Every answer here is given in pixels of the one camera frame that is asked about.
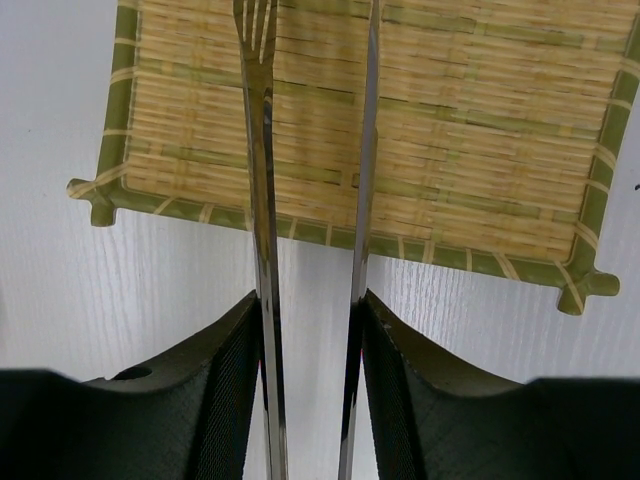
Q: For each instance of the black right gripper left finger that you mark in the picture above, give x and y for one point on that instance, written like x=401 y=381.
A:
x=183 y=414

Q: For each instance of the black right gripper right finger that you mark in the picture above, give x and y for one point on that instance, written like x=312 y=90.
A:
x=436 y=416

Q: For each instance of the steel food tongs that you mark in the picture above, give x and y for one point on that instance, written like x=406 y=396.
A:
x=256 y=29

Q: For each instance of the woven bamboo tray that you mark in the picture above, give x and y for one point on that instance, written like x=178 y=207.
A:
x=499 y=127

